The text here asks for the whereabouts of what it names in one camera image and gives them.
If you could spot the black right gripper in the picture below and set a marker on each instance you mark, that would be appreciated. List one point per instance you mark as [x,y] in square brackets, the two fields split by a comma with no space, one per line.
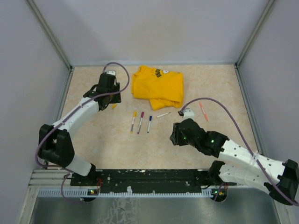
[175,137]

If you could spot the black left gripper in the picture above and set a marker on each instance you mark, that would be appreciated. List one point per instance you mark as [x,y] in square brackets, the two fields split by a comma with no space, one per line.
[117,99]

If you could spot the white yellow whiteboard marker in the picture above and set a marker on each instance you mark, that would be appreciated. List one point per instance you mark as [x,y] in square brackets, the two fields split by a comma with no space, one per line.
[132,125]

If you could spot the white blue-end pen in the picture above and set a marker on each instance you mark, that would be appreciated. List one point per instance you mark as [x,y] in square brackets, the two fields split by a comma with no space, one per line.
[149,125]

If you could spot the white purple-end pen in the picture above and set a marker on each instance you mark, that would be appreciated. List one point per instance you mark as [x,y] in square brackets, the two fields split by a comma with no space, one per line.
[139,126]

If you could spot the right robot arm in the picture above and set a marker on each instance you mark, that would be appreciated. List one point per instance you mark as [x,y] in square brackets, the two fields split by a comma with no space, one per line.
[235,164]

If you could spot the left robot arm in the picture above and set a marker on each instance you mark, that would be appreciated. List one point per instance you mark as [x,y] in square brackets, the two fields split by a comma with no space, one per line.
[56,139]

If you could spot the orange pink highlighter pen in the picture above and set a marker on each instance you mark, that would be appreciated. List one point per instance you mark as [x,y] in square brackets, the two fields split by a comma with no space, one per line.
[203,111]

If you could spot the yellow folded t-shirt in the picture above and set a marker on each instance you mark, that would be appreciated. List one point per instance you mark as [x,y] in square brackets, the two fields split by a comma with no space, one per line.
[162,88]

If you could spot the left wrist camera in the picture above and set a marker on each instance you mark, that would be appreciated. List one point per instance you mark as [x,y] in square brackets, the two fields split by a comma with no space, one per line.
[111,72]

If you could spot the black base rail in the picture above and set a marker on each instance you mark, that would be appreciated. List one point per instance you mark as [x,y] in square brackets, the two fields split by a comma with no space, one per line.
[138,183]

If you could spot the aluminium frame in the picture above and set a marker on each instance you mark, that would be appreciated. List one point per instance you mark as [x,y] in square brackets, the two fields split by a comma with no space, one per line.
[203,39]

